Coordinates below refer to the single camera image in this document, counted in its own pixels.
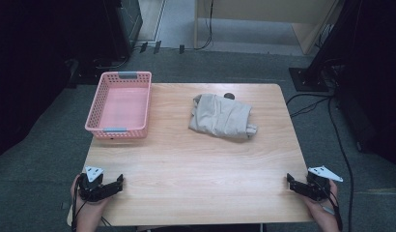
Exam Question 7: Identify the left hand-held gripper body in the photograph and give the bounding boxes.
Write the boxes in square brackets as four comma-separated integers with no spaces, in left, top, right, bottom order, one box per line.
[77,165,105,203]

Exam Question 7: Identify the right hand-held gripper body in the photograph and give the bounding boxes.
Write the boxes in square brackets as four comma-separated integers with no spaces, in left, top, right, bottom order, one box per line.
[306,165,344,201]

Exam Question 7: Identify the beige shirt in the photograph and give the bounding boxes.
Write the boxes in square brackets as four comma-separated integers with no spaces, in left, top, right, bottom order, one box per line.
[187,93,259,141]

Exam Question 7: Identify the person's left hand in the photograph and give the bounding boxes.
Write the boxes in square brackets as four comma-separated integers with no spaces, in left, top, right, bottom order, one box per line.
[70,175,112,226]

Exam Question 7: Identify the person's right hand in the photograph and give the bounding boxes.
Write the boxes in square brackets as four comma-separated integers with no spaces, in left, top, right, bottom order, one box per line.
[303,180,340,226]

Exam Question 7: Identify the pink plastic basket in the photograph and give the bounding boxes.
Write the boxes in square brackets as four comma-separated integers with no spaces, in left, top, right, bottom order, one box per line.
[84,71,153,140]

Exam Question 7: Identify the black slanted stand pole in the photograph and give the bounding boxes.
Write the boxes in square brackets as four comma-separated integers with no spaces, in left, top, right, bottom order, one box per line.
[306,0,350,75]

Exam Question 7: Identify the black equipment cabinet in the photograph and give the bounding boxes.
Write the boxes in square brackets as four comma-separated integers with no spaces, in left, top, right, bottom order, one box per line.
[102,0,144,63]

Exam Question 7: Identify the light wooden desk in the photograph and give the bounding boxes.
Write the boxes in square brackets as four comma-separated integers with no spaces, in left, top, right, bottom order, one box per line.
[193,0,346,56]

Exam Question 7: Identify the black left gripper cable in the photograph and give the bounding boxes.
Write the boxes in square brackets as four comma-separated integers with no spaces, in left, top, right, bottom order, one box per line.
[71,177,84,232]

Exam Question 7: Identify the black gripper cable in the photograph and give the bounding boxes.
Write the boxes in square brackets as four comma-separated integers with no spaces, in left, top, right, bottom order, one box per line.
[71,177,84,232]
[321,183,344,232]

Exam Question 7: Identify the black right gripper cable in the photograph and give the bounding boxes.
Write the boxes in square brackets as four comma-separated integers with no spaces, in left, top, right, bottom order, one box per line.
[321,183,344,232]

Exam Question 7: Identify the long black floor cable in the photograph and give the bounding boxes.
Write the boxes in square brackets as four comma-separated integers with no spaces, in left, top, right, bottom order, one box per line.
[326,96,355,232]

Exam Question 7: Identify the black floor cable pair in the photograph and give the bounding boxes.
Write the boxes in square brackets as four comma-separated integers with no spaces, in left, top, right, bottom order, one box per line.
[285,92,333,119]

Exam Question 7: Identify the black stand base plate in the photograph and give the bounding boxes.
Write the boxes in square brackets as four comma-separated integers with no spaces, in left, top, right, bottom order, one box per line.
[288,67,331,93]

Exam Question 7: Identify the black hanging cable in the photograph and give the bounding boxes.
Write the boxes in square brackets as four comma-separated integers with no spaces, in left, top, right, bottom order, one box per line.
[194,0,215,51]

